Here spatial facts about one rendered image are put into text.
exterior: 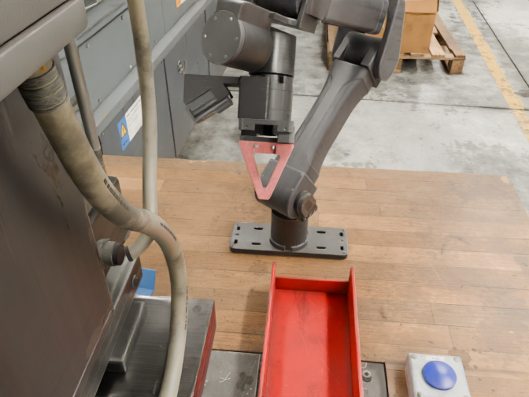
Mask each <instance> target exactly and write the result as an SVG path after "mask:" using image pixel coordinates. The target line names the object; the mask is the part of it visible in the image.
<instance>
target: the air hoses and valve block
mask: <svg viewBox="0 0 529 397"><path fill-rule="evenodd" d="M127 1H128V10H129V15H130V21H131V30H132V35H133V41H134V47H135V57H136V63H137V69H138V76H139V90H140V98H141V107H142V204H143V209H141V208H138V207H136V206H133V205H132V204H131V203H130V202H129V201H127V200H126V199H125V198H124V197H123V196H122V195H121V193H120V192H119V191H118V190H117V189H116V188H115V187H114V186H113V184H112V183H111V181H110V180H109V178H108V177H107V175H106V174H105V172H104V170H103V168H102V166H101V164H100V163H99V161H98V159H97V157H96V155H95V153H94V151H93V149H92V147H91V145H90V143H89V141H88V139H87V137H86V135H85V133H84V131H83V129H82V127H81V124H80V122H79V120H78V118H77V116H76V113H75V111H74V109H73V108H72V104H71V102H70V101H69V95H68V92H67V89H66V86H65V84H64V82H63V81H62V78H61V74H60V73H59V72H58V68H57V66H56V63H55V61H54V60H53V58H52V57H53V56H54V55H55V54H56V53H58V52H59V51H60V50H61V49H62V48H64V47H65V46H66V45H67V44H68V43H70V42H71V41H72V40H73V39H74V38H75V37H77V35H78V34H79V33H81V32H82V31H83V30H84V29H85V28H86V27H87V22H88V20H87V14H86V10H85V5H84V1H83V0H0V101H1V100H3V99H4V98H5V97H6V96H7V95H9V94H10V93H11V92H12V91H14V90H15V89H16V88H18V90H19V92H20V93H21V96H22V97H23V99H24V101H25V103H26V104H27V107H28V108H29V110H30V111H32V112H33V113H34V115H35V117H36V119H37V121H38V122H39V125H40V126H41V128H42V130H43V132H44V134H45V135H46V137H47V139H48V140H49V142H50V145H51V146H52V147H53V149H54V151H55V153H56V155H57V156H58V158H59V160H60V161H61V163H62V165H63V166H64V167H65V170H66V171H67V173H68V174H69V176H70V177H71V179H72V181H73V182H74V184H75V185H76V186H77V188H78V189H79V190H80V192H81V193H82V195H83V197H84V198H85V199H86V200H87V201H88V202H89V203H90V204H91V205H92V206H93V207H94V208H95V209H96V210H97V211H98V212H99V213H100V214H101V215H102V216H103V217H105V218H106V219H107V220H109V221H111V222H112V223H114V224H116V225H117V226H119V227H121V228H124V229H127V230H130V231H134V232H141V233H140V235H139V237H138V238H137V239H136V240H135V241H134V242H133V243H131V244H130V245H127V246H125V247H124V252H125V254H126V256H127V258H128V260H129V262H133V261H134V259H135V258H137V257H138V256H139V255H141V254H142V253H143V252H144V251H145V250H146V249H147V248H148V247H149V246H150V244H151V243H152V242H153V240H155V241H156V243H157V244H158V245H159V246H160V248H161V250H162V252H163V254H164V256H165V260H166V263H167V266H168V272H169V276H170V284H171V321H170V331H169V338H168V350H167V356H166V362H165V370H164V374H163V378H162V382H161V389H160V392H159V396H158V397H177V393H178V389H179V382H180V377H181V372H182V367H183V356H184V351H185V343H186V336H187V316H188V280H187V267H186V262H185V259H184V256H183V251H182V248H181V246H180V243H179V240H178V239H177V237H176V234H175V233H174V231H173V230H172V229H171V228H170V226H169V225H168V224H167V223H166V222H165V221H164V220H163V219H162V218H160V217H159V216H158V215H157V111H156V98H155V89H154V73H153V66H152V59H151V52H150V41H149V34H148V27H147V22H146V11H145V5H144V0H127Z"/></svg>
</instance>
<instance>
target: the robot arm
mask: <svg viewBox="0 0 529 397"><path fill-rule="evenodd" d="M386 16H387V22H386V27H385V30H384V33H383V37H382V38H379V37H375V36H372V35H366V33H368V34H373V35H377V34H379V33H380V32H381V30H382V27H383V23H384V21H385V18H386ZM288 17H289V18H288ZM404 17H405V0H251V2H247V1H243V0H217V4H216V9H215V13H214V14H213V15H212V16H211V17H210V18H209V19H208V20H207V21H206V23H205V25H204V28H203V30H202V38H201V43H202V51H203V53H204V55H205V57H206V58H207V59H208V60H209V61H210V62H212V63H213V64H217V65H222V66H227V67H230V68H233V69H239V70H243V71H247V72H249V75H250V76H240V77H237V76H210V75H196V74H184V91H183V102H184V103H185V105H187V106H185V107H184V109H185V110H186V111H187V113H188V115H189V116H190V118H191V120H192V121H193V122H194V124H198V123H200V122H203V121H204V120H206V119H207V118H209V117H211V116H212V115H213V114H215V113H222V112H223V111H225V110H226V109H227V108H229V107H230V106H232V105H234V104H233V103H232V102H233V101H232V100H231V99H232V98H234V97H233V95H232V94H231V92H230V91H229V89H228V87H239V104H238V119H239V129H240V130H241V135H240V136H239V147H240V149H241V151H242V156H243V157H244V160H245V163H246V166H247V168H248V171H249V173H250V177H251V180H252V182H253V186H254V189H255V191H254V195H255V199H256V200H257V201H258V202H260V203H262V204H264V205H266V206H268V207H270V208H272V216H271V224H262V223H249V222H236V223H235V224H234V226H233V230H232V234H231V240H230V244H229V246H230V251H231V252H233V253H241V254H265V255H278V256H291V257H303V258H327V259H340V260H344V259H346V258H347V256H348V242H347V231H346V230H345V229H344V228H329V227H316V226H308V224H309V217H311V216H312V215H313V214H314V213H315V212H316V211H317V209H318V206H317V204H316V200H315V198H314V197H313V196H314V194H315V192H316V190H317V187H316V185H315V182H316V181H317V179H318V178H319V174H320V169H321V167H322V164H323V163H324V159H325V158H326V156H327V153H328V151H329V150H330V148H331V146H332V144H333V143H334V141H335V139H336V138H337V136H338V134H339V133H340V131H341V130H342V127H343V126H344V124H345V123H346V121H347V119H348V117H349V116H350V114H351V113H352V112H353V110H354V108H355V107H356V106H357V104H358V103H359V102H360V100H361V99H362V98H363V97H364V96H365V95H367V94H368V93H369V91H370V90H371V88H372V87H374V88H377V87H378V86H379V83H380V82H381V80H382V81H387V80H389V79H390V78H391V76H392V75H393V73H394V71H395V69H396V67H397V65H398V60H399V56H400V50H401V37H402V31H403V24H404ZM291 18H292V19H291ZM293 19H295V20H293ZM271 23H274V24H279V25H282V26H286V27H289V28H294V29H298V30H301V31H304V32H309V33H313V34H315V30H316V26H317V25H318V24H319V25H320V24H321V23H323V24H329V25H334V26H338V30H337V33H336V37H335V41H334V45H333V48H332V52H331V60H332V63H333V64H332V65H331V67H330V72H329V74H328V77H327V80H326V82H325V84H324V87H323V89H322V91H321V92H320V94H319V96H318V97H317V99H316V101H315V102H314V104H313V106H312V108H311V109H310V111H309V112H308V114H307V116H306V117H305V119H304V120H303V122H302V123H301V126H300V127H299V129H298V130H297V131H296V133H295V134H294V130H295V126H294V121H291V112H292V100H293V88H294V86H293V85H292V84H293V78H294V65H295V53H296V40H297V37H296V36H294V35H292V34H289V33H286V32H284V31H282V30H279V29H278V28H274V27H272V26H271ZM363 33H364V34H363ZM259 134H260V135H266V136H276V135H277V138H269V137H259ZM253 153H262V154H277V156H276V158H275V159H273V158H271V159H270V160H269V162H268V164H267V165H266V167H265V168H264V170H263V172H262V174H261V175H260V176H259V173H258V170H257V165H256V162H255V159H254V156H253Z"/></svg>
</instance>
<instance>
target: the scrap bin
mask: <svg viewBox="0 0 529 397"><path fill-rule="evenodd" d="M258 397H364V393H363V381H362V371H361V350H360V340H359V328H358V318H357V297H356V286H355V276H354V267H353V266H351V267H350V277H349V280H330V279H318V278H306V277H294V276H276V262H273V263H272V275H271V283H270V290H269V297H268V311H267V318H266V326H265V333H264V346H263V354H262V361H261V375H260V382H259V389H258Z"/></svg>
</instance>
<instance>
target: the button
mask: <svg viewBox="0 0 529 397"><path fill-rule="evenodd" d="M423 375H424V379H425V380H426V381H427V383H428V384H429V385H431V386H432V387H433V388H435V389H438V390H442V391H447V390H450V389H451V388H453V387H454V386H455V384H456V382H457V375H456V373H455V371H454V370H453V368H452V367H451V366H450V365H448V364H446V363H445V362H442V361H437V360H434V361H430V362H428V363H427V364H426V365H425V366H424V369H423Z"/></svg>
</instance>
